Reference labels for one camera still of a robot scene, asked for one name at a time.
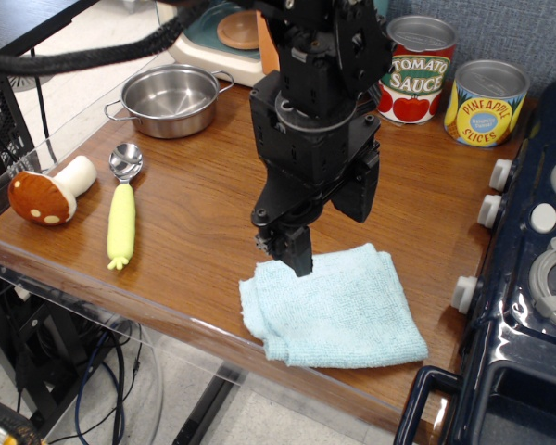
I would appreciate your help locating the stainless steel pot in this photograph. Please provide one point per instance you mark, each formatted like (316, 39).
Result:
(172, 101)

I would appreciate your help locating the pineapple slices can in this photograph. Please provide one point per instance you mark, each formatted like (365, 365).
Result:
(485, 102)

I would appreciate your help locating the metal spoon yellow plush handle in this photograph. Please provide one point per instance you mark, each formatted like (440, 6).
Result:
(125, 162)

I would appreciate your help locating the brown plush mushroom toy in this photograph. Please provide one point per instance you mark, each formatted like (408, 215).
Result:
(47, 200)

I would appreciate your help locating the light blue towel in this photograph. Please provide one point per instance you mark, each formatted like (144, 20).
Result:
(349, 313)

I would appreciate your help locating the black desk top left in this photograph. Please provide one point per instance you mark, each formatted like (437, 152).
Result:
(25, 24)

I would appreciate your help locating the tomato sauce can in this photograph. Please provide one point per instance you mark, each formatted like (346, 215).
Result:
(411, 91)

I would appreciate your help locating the toy microwave oven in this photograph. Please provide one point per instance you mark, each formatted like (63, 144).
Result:
(231, 38)

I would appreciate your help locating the clear acrylic table guard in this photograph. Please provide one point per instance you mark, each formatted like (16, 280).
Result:
(194, 244)

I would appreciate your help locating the black computer tower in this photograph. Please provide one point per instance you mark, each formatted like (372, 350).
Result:
(15, 140)

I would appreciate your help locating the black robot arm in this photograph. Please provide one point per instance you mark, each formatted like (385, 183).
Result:
(330, 52)

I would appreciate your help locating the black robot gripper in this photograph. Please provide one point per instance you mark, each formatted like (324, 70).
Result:
(309, 162)

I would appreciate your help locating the dark blue toy stove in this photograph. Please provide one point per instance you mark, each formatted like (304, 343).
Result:
(505, 390)

